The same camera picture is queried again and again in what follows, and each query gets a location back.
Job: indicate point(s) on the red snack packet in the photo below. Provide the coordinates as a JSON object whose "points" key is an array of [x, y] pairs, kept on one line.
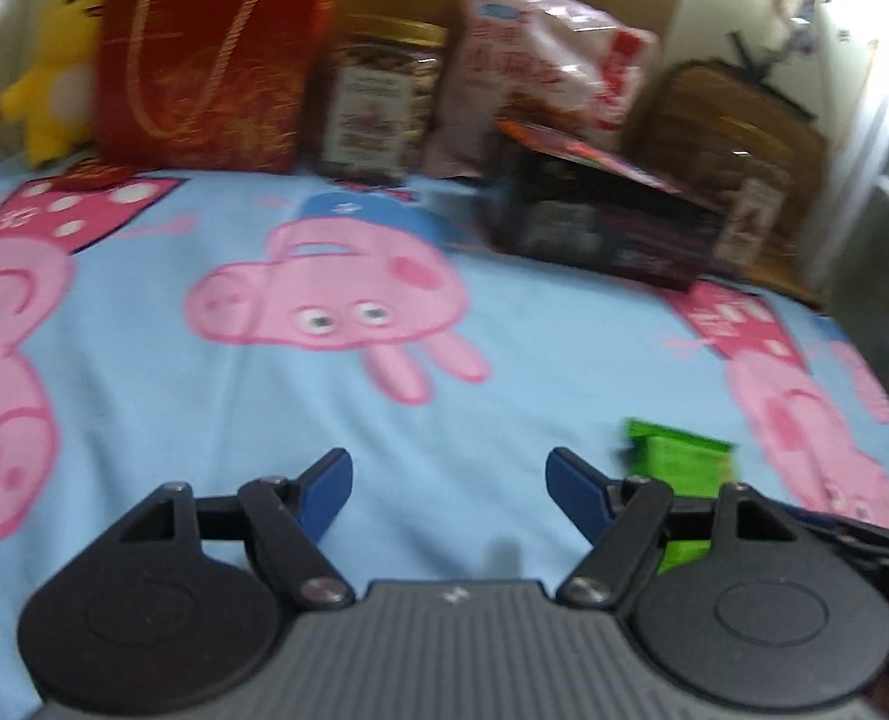
{"points": [[587, 154]]}

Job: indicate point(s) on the frosted glass door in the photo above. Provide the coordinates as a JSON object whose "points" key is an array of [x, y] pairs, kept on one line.
{"points": [[887, 255]]}

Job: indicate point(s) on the red envelope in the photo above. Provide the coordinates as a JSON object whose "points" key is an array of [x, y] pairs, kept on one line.
{"points": [[96, 174]]}

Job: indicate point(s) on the small nut jar gold lid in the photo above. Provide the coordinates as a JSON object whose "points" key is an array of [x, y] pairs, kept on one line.
{"points": [[381, 105]]}

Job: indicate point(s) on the red gift bag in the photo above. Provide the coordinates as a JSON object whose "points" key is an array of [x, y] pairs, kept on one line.
{"points": [[212, 90]]}

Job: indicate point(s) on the black cardboard box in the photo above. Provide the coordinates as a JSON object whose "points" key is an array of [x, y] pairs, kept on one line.
{"points": [[602, 232]]}

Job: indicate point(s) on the green snack packet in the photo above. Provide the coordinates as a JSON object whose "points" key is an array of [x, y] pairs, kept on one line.
{"points": [[677, 461]]}

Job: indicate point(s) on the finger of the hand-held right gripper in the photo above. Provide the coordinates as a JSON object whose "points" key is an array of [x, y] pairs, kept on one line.
{"points": [[864, 536]]}

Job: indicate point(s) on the printed cartoon blanket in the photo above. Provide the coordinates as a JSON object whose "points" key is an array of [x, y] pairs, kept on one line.
{"points": [[189, 405]]}

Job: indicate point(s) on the yellow duck plush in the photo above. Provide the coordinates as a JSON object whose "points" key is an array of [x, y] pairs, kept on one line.
{"points": [[62, 52]]}

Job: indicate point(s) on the brown wicker basket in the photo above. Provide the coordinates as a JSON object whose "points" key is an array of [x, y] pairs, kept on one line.
{"points": [[714, 112]]}

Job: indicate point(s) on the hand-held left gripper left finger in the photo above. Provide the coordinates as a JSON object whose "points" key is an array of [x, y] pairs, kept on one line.
{"points": [[328, 484]]}

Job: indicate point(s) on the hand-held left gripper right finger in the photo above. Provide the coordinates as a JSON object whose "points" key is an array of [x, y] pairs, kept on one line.
{"points": [[576, 487]]}

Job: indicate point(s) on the pink snack bag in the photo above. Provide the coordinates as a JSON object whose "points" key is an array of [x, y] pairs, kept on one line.
{"points": [[549, 67]]}

